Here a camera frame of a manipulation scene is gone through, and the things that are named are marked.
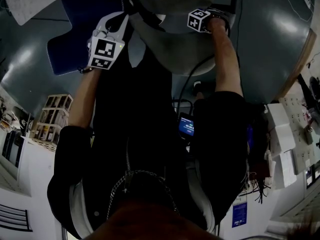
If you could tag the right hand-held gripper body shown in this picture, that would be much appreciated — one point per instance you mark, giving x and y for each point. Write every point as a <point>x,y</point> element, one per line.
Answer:
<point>196,20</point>

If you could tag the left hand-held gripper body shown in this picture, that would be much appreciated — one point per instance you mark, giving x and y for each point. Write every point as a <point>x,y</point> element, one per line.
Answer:
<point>102,50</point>

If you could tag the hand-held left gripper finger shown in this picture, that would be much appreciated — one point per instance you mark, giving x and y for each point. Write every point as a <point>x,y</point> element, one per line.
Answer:
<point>123,29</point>
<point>103,20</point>

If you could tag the grey plastic chair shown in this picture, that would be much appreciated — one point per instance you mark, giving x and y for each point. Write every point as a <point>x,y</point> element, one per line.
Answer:
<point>180,54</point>

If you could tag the person's left forearm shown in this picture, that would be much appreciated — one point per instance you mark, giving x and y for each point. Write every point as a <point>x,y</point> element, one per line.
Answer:
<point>83,101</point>

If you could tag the person's right forearm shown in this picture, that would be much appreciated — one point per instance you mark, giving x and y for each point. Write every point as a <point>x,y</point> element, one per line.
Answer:
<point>225,59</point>

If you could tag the blue padded chair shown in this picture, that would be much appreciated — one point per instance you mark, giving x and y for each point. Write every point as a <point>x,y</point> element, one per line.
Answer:
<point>72,49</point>

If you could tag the white shoe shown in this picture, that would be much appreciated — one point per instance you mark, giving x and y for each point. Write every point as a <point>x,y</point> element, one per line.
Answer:
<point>197,84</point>
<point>160,17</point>

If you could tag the black trousers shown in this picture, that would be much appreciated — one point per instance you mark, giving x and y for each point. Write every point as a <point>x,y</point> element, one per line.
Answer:
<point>150,89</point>

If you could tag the wooden rack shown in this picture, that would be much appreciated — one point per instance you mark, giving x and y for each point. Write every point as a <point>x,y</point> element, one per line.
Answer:
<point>53,108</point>

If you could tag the black phone with lit screen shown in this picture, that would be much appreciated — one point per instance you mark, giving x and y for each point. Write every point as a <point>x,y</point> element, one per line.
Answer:
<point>186,126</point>

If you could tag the white power strip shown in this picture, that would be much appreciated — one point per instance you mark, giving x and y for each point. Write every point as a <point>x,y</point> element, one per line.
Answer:
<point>307,1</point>

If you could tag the black zip jacket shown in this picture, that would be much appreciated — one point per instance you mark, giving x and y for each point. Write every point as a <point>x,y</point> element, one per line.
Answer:
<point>150,154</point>

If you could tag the white cardboard box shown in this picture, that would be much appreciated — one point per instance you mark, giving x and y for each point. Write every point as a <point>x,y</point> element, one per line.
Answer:
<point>281,140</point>
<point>286,169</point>
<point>276,115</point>

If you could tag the purple bag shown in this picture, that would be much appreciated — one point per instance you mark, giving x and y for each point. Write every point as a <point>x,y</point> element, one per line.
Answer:
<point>250,136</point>

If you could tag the black glass appliance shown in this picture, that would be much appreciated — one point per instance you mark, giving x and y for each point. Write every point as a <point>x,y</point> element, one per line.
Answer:
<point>12,149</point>

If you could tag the blue poster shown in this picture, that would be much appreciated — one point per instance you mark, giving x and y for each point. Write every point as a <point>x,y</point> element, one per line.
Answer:
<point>239,214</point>

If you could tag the white switch panel board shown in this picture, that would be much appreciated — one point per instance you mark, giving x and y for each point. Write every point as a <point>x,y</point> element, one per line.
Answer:
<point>295,114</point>

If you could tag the black wall grille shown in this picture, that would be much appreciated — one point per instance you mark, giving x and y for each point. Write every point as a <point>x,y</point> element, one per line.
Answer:
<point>15,219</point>

